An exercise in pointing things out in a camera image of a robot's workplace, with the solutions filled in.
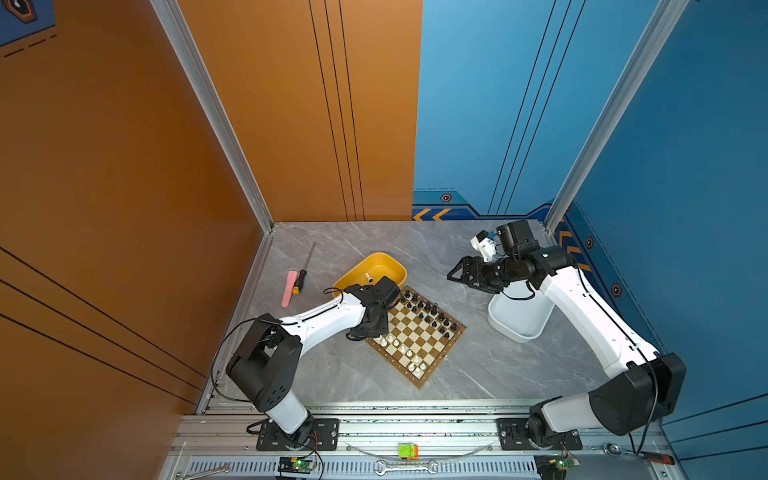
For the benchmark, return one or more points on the left green circuit board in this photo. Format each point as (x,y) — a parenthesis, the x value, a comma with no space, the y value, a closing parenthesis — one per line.
(296,467)

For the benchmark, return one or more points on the white plastic tray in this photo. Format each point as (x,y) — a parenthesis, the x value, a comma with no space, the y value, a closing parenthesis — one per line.
(515,317)

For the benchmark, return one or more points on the aluminium rail frame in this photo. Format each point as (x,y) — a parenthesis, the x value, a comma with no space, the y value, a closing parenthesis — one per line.
(460,434)

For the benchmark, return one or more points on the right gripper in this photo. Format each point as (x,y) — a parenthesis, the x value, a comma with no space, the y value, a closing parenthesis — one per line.
(477,277)

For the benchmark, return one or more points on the green circuit board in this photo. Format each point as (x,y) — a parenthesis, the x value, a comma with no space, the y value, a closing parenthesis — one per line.
(296,467)
(555,468)

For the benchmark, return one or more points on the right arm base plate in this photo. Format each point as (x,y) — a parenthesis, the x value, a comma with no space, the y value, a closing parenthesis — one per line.
(526,434)

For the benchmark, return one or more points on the yellow plastic tray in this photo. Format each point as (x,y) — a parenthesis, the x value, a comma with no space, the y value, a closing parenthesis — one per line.
(378,265)

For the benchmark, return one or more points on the silver combination wrench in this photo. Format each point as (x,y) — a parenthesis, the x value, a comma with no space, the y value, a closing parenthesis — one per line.
(383,467)

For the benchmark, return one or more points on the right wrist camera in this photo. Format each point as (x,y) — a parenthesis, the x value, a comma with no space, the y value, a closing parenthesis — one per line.
(484,243)

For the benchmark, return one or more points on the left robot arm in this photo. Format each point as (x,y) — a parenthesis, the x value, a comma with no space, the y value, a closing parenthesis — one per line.
(263,367)

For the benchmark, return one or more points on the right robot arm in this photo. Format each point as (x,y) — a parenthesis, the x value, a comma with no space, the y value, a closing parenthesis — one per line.
(526,281)

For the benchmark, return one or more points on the right green circuit board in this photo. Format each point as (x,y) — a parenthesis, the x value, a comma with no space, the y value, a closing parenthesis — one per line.
(555,468)

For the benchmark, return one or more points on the red handled ratchet wrench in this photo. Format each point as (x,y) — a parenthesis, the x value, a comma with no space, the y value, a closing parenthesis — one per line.
(616,450)

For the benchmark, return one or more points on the wooden chess board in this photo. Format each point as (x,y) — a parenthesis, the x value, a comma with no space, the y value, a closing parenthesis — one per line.
(420,336)

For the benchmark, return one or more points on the yellow handled screwdriver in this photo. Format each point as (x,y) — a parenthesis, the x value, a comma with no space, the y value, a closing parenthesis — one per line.
(300,280)

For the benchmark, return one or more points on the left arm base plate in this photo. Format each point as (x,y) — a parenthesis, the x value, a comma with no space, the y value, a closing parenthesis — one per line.
(321,434)

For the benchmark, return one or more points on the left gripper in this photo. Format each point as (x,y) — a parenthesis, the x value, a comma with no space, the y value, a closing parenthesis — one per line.
(384,329)

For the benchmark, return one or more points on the orange green small block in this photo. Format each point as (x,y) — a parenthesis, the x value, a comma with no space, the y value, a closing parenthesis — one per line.
(408,451)

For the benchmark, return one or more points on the pink flat tool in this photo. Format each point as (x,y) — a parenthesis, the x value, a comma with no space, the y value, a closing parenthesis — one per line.
(288,292)

